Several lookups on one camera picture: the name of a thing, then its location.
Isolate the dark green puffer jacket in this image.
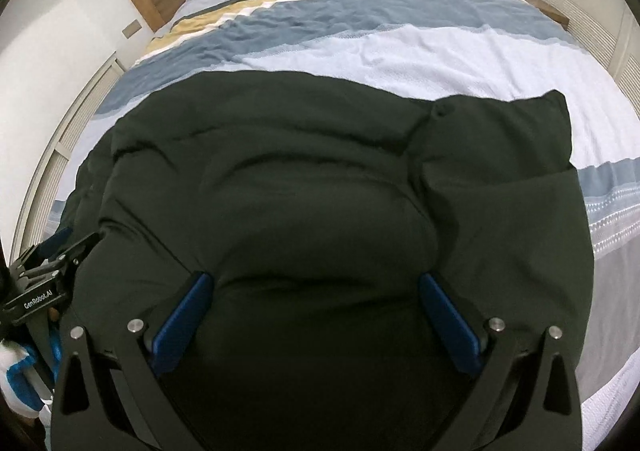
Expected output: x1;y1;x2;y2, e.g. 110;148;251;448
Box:
50;71;596;451

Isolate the white slatted cabinet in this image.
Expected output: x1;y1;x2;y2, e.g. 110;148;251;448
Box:
10;54;126;262

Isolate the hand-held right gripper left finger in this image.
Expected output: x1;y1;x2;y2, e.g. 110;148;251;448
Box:
50;272;216;451

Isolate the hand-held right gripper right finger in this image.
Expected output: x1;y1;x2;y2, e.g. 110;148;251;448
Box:
418;273;583;451

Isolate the white blue fabric item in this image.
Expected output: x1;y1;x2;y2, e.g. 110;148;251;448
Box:
0;338;56;421

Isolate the bed with striped duvet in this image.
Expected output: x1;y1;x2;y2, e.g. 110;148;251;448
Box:
50;0;640;451

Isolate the white wardrobe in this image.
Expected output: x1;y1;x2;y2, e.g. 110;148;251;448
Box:
532;0;640;102

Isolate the wooden nightstand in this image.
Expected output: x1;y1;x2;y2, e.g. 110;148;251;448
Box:
520;0;571;30

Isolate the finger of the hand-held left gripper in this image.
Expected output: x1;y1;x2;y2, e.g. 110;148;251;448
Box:
9;227;75;277
20;230;102;284

